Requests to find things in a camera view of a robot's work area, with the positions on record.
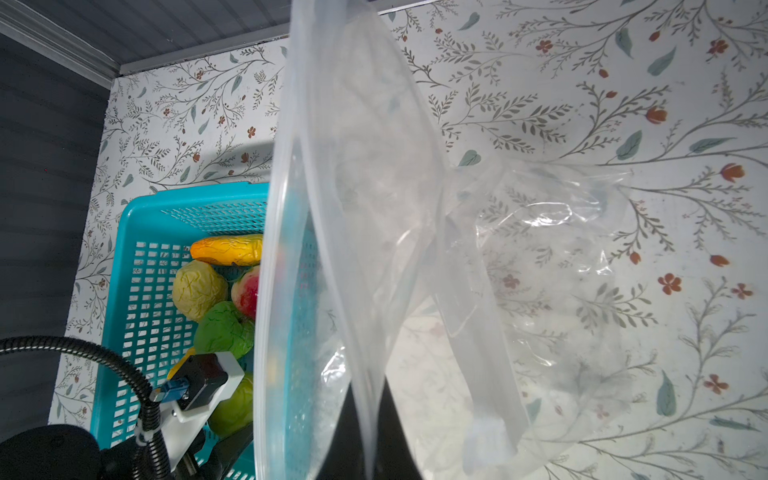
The red strawberry toy lower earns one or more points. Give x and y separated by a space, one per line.
244 292

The clear zip top bag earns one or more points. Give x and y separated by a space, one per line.
461 285

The orange mango toy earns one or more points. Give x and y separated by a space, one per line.
234 250

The green apple toy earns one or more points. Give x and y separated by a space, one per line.
224 329

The teal plastic basket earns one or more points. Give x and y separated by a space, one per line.
143 325

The pale yellow pear toy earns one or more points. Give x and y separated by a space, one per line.
196 288

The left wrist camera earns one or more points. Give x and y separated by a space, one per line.
188 400

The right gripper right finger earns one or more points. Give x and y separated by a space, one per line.
393 460

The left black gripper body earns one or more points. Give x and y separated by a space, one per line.
209 457

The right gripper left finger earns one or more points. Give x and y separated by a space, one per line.
345 457

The orange yellow round fruit toy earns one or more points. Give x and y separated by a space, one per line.
172 372

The green pear toy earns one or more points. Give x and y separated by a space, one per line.
235 413

